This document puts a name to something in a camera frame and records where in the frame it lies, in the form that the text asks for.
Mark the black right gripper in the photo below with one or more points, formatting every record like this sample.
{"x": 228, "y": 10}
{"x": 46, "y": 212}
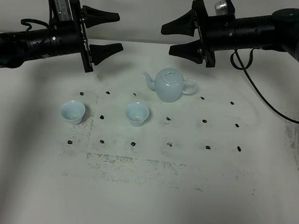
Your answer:
{"x": 215, "y": 34}

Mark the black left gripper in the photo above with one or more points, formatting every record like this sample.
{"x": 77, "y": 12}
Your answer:
{"x": 68, "y": 37}

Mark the light blue porcelain teapot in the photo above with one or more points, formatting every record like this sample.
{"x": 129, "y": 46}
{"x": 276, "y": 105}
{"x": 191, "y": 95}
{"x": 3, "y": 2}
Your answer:
{"x": 169, "y": 84}

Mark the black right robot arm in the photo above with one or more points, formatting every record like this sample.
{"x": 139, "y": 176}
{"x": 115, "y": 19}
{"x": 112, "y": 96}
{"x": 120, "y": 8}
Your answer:
{"x": 276, "y": 32}

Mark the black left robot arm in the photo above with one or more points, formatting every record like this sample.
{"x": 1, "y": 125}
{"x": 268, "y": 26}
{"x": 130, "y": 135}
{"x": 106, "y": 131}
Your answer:
{"x": 19, "y": 47}

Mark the left light blue teacup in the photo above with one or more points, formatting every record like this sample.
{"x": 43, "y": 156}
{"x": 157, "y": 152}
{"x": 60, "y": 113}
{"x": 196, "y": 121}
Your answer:
{"x": 72, "y": 112}

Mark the light blue teacup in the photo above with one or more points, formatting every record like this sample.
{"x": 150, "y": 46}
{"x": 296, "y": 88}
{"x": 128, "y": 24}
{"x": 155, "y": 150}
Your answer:
{"x": 72, "y": 112}
{"x": 137, "y": 113}

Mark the right light blue teacup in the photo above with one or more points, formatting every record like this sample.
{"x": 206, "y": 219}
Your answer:
{"x": 137, "y": 113}

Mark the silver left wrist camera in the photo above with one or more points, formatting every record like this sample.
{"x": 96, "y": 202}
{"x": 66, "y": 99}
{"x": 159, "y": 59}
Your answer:
{"x": 62, "y": 9}

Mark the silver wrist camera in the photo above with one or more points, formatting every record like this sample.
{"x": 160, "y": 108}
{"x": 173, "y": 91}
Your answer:
{"x": 62, "y": 9}
{"x": 225, "y": 8}

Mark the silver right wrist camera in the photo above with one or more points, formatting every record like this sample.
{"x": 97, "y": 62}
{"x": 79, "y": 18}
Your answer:
{"x": 225, "y": 8}

